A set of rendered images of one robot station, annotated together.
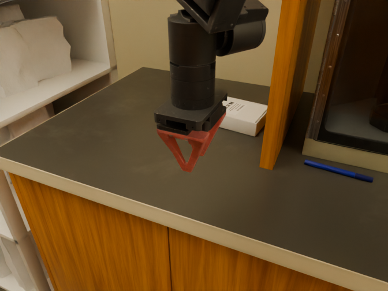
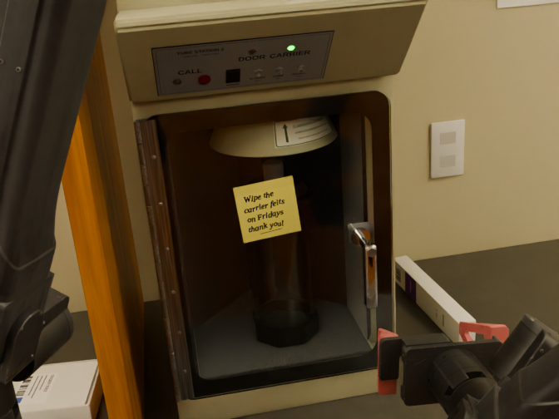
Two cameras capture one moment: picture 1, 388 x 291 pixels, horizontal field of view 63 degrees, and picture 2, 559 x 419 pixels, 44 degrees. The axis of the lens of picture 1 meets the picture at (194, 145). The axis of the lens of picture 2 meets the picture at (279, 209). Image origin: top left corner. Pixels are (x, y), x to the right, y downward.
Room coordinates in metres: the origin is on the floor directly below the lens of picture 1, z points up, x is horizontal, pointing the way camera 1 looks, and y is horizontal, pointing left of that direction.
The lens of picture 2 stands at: (-0.13, 0.04, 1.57)
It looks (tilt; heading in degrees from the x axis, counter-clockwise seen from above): 21 degrees down; 327
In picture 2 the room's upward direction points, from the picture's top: 4 degrees counter-clockwise
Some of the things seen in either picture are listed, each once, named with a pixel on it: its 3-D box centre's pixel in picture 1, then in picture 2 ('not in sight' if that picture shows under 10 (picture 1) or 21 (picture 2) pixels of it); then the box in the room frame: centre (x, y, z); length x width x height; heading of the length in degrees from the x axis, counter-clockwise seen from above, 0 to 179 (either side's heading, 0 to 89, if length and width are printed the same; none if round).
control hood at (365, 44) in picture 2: not in sight; (270, 48); (0.51, -0.38, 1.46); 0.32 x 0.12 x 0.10; 66
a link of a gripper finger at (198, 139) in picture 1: (190, 138); not in sight; (0.38, 0.00, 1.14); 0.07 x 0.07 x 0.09; 66
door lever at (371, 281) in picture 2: not in sight; (366, 268); (0.49, -0.49, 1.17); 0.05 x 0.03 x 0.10; 156
